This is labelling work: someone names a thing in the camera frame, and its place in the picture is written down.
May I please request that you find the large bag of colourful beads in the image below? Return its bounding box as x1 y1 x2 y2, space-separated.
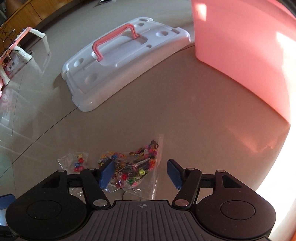
98 134 164 200

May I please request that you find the small bag of round beads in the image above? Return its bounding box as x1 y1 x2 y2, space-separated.
57 152 89 174

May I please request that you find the white box lid pink handle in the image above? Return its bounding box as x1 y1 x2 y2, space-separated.
61 17 191 112

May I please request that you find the pink white kids table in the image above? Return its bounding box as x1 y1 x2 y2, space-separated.
1 27 46 89

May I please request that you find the pink plastic storage box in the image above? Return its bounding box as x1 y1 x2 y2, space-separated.
192 1 295 123

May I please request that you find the wooden cabinet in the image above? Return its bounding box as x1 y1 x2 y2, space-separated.
1 1 81 52

